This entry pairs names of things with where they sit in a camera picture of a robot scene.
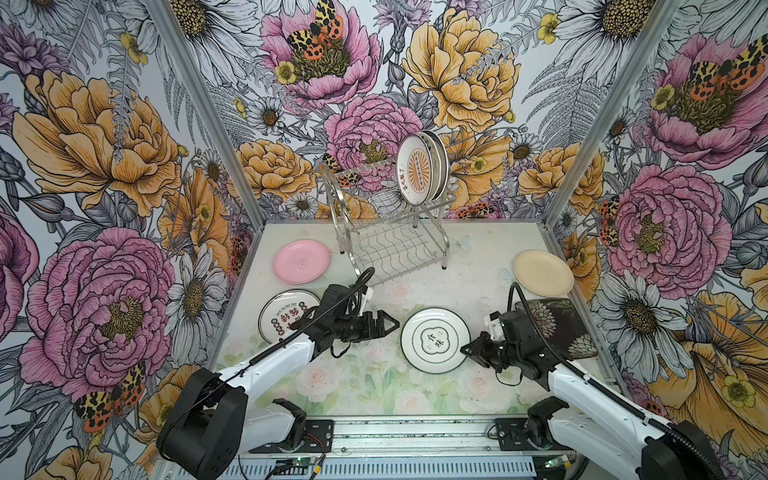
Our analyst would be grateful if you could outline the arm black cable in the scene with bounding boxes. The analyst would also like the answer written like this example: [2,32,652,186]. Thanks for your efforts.
[167,266,376,433]
[507,281,727,480]

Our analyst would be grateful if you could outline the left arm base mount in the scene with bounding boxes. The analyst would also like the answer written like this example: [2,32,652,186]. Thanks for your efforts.
[249,419,335,454]

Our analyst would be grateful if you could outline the white plate black emblem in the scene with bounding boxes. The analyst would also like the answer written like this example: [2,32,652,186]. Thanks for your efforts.
[400,307,470,375]

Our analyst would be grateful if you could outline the white plate red characters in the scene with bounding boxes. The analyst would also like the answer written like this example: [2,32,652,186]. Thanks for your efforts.
[258,289,320,344]

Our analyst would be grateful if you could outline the beige round plate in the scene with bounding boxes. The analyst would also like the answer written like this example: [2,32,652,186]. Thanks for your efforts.
[512,250,575,298]

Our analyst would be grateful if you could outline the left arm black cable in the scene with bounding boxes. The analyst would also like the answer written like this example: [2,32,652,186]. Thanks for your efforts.
[167,266,376,433]

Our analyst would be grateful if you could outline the cream plate floral pattern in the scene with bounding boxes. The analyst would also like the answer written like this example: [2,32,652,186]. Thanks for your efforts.
[426,131,447,200]

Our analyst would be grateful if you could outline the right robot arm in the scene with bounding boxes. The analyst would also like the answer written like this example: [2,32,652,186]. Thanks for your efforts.
[461,310,725,479]

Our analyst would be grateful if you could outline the chrome two-tier dish rack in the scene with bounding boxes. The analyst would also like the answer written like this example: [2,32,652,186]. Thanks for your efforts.
[318,154,455,285]

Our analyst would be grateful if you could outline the green circuit board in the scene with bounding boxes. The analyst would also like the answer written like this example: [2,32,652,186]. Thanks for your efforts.
[270,457,318,477]

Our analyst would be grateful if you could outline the white plate orange sunburst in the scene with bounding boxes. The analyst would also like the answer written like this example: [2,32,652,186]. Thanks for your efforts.
[396,134,432,205]

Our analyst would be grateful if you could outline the white plate green red rim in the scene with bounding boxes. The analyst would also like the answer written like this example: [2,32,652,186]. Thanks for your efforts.
[437,136,450,198]

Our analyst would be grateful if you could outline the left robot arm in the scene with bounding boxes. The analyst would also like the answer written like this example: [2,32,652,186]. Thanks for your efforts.
[156,284,400,479]

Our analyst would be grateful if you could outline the pink round plate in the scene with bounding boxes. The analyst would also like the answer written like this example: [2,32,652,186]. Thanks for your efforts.
[272,239,331,285]

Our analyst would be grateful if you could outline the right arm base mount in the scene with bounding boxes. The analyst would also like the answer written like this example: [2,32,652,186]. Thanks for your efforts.
[486,417,570,452]

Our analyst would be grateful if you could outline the dark square floral plate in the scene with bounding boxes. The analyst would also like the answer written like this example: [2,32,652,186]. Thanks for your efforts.
[529,298,598,360]

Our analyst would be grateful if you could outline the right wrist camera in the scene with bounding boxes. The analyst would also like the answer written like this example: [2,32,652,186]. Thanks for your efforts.
[485,311,506,342]

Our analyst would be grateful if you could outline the aluminium front rail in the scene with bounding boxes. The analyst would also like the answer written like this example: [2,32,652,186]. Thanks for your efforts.
[227,413,661,480]

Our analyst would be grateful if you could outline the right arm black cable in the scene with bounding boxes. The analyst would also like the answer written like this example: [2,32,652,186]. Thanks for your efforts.
[507,281,727,480]

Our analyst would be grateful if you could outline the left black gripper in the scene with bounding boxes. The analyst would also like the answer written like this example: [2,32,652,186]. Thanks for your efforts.
[334,310,399,342]

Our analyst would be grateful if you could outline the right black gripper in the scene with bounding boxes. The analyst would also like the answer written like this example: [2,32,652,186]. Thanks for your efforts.
[459,332,522,376]

